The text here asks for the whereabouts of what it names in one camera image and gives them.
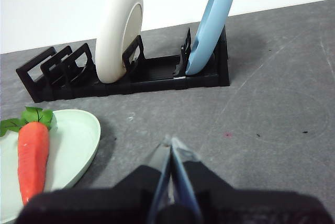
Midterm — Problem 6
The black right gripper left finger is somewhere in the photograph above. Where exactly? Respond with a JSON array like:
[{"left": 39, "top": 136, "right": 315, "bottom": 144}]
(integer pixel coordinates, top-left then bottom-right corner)
[{"left": 15, "top": 135, "right": 175, "bottom": 224}]

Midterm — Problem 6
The beige round plate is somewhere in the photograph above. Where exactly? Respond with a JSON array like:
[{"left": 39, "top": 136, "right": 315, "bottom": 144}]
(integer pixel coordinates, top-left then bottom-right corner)
[{"left": 94, "top": 0, "right": 145, "bottom": 84}]

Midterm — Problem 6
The blue round plate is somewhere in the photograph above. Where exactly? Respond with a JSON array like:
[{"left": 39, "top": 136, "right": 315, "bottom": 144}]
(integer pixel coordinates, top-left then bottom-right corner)
[{"left": 185, "top": 0, "right": 240, "bottom": 76}]

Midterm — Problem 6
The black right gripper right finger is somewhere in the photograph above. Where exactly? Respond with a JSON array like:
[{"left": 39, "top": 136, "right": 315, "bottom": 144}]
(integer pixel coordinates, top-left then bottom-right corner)
[{"left": 170, "top": 137, "right": 327, "bottom": 224}]

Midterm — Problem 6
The pale green round plate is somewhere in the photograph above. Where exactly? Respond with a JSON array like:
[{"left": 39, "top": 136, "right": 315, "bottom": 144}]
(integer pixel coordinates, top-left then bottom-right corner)
[{"left": 0, "top": 109, "right": 102, "bottom": 224}]

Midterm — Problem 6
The orange carrot with green leaves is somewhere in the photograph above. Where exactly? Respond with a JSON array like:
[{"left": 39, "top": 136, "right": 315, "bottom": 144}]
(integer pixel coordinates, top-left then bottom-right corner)
[{"left": 0, "top": 106, "right": 55, "bottom": 206}]

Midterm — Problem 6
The black plate rack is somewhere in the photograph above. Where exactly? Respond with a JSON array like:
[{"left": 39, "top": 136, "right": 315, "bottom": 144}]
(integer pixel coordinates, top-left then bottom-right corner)
[{"left": 15, "top": 26, "right": 231, "bottom": 104}]

